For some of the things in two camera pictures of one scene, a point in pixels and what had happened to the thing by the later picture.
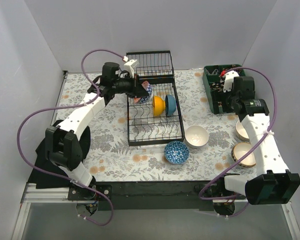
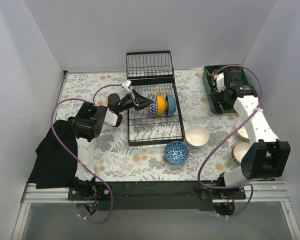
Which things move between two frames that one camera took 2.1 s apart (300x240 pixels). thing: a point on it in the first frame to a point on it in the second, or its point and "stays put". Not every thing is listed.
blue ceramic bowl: (170, 105) stays put
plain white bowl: (196, 136) stays put
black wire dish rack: (159, 120) stays put
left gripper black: (135, 87) to (134, 100)
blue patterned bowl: (176, 152) stays put
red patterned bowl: (147, 87) to (153, 108)
